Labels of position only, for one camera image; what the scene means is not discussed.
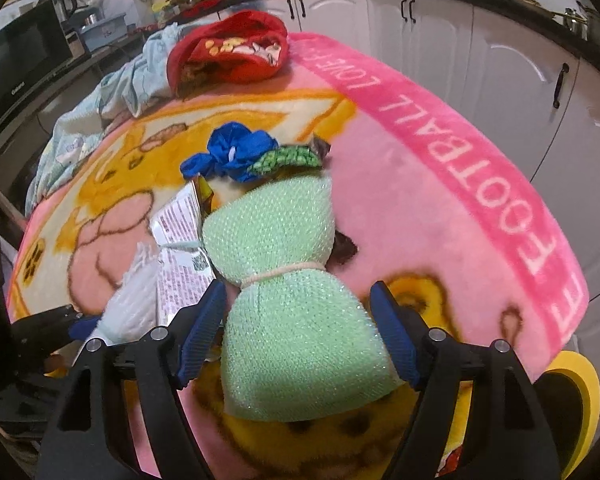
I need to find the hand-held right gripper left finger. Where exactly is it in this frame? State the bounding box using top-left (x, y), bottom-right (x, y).
top-left (37, 280), bottom-right (228, 480)

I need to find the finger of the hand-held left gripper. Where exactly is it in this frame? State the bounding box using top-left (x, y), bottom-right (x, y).
top-left (11, 309), bottom-right (102, 348)

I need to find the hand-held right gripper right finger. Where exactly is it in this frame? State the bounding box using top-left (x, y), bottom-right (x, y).
top-left (370, 281), bottom-right (563, 480)

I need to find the white rope bundle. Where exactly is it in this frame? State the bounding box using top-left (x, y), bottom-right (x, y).
top-left (100, 242), bottom-right (163, 353)

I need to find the green sponge cloth bundle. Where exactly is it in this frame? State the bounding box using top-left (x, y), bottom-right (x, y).
top-left (201, 175), bottom-right (406, 423)

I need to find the green pea snack packet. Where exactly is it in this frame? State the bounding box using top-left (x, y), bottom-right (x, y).
top-left (247, 137), bottom-right (332, 173)

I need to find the yellow rimmed trash bin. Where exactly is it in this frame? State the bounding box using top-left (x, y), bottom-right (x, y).
top-left (545, 350), bottom-right (600, 480)

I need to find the silver red snack packet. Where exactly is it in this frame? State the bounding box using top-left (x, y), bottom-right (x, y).
top-left (149, 180), bottom-right (218, 326)

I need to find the printed pink blanket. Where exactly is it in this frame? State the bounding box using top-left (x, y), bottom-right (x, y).
top-left (5, 32), bottom-right (591, 480)

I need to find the light blue printed cloth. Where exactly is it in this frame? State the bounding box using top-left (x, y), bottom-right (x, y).
top-left (25, 25), bottom-right (191, 218)

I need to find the black microwave oven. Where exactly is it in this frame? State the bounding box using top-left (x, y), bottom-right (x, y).
top-left (0, 0), bottom-right (88, 146)

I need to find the pale blue plastic box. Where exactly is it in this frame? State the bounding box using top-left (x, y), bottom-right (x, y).
top-left (80, 12), bottom-right (128, 51)

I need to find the red embroidered cloth bag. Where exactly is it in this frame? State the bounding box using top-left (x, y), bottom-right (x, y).
top-left (167, 9), bottom-right (290, 98)

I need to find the red counter cloth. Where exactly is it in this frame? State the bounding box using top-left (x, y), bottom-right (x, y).
top-left (180, 0), bottom-right (221, 18)

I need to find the black electric kettle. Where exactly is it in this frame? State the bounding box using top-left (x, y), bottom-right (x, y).
top-left (40, 0), bottom-right (78, 18)

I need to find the steel cooking pot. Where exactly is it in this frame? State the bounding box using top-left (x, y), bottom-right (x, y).
top-left (562, 2), bottom-right (600, 56)

